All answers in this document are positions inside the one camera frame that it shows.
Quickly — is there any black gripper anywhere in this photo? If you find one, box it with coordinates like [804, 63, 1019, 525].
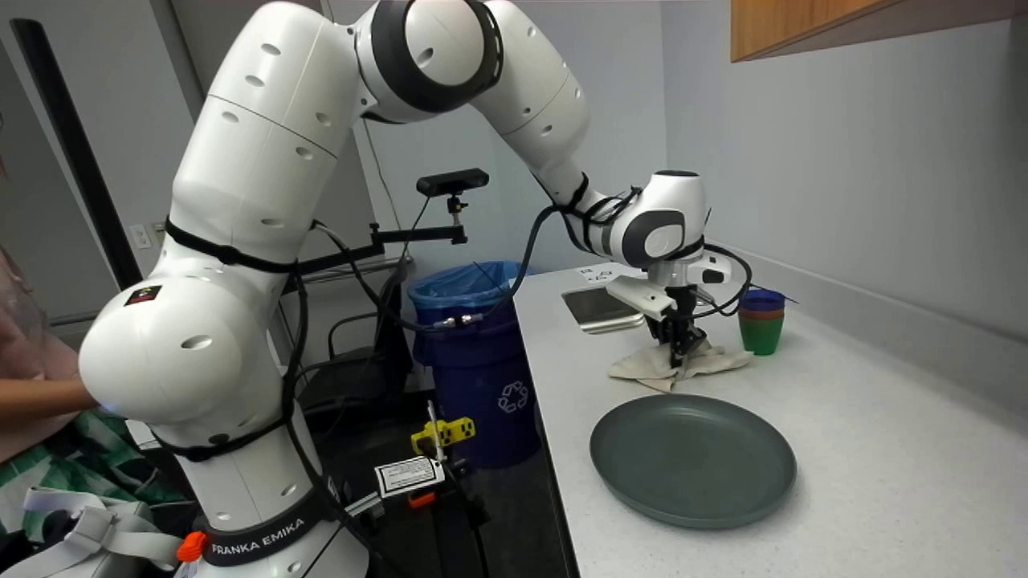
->
[645, 282, 714, 372]

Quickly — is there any white cloth towel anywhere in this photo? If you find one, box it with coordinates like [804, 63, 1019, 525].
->
[607, 336, 754, 394]

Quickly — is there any person's bare forearm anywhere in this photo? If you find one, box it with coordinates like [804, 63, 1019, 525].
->
[0, 380, 104, 419]

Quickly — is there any wooden cabinet door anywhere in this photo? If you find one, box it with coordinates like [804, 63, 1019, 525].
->
[728, 0, 902, 66]

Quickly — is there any green plastic cup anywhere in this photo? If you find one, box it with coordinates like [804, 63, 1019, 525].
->
[740, 315, 787, 360]

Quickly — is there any steel sink basin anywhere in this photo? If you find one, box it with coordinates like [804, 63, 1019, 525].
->
[558, 285, 645, 336]

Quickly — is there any blue plastic cup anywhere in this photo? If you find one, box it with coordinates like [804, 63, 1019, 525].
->
[737, 285, 787, 315]

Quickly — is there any dark green plate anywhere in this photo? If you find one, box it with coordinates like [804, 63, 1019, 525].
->
[588, 392, 799, 534]

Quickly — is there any blue recycling bin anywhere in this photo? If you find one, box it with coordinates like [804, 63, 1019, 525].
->
[411, 285, 542, 473]

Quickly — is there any blue bin liner bag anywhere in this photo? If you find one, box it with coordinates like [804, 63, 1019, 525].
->
[407, 260, 530, 315]

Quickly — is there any yellow clamp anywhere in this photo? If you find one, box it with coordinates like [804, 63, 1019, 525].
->
[407, 414, 480, 463]

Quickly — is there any white label tag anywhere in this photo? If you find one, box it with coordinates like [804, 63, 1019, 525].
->
[370, 456, 446, 503]

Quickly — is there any orange knob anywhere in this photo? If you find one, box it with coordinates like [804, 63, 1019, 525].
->
[173, 529, 209, 570]

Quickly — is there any person in patterned clothes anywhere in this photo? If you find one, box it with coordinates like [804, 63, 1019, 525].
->
[0, 243, 201, 551]

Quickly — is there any black pole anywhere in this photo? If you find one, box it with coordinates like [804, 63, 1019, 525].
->
[9, 18, 143, 294]

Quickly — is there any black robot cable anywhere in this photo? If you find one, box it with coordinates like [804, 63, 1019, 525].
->
[511, 173, 758, 324]

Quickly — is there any black camera on boom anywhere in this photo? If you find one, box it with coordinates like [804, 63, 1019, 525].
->
[414, 167, 492, 200]

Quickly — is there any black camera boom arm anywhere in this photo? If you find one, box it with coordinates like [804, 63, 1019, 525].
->
[298, 189, 472, 276]

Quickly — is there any gray strap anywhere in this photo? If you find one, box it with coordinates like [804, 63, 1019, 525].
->
[0, 486, 187, 578]

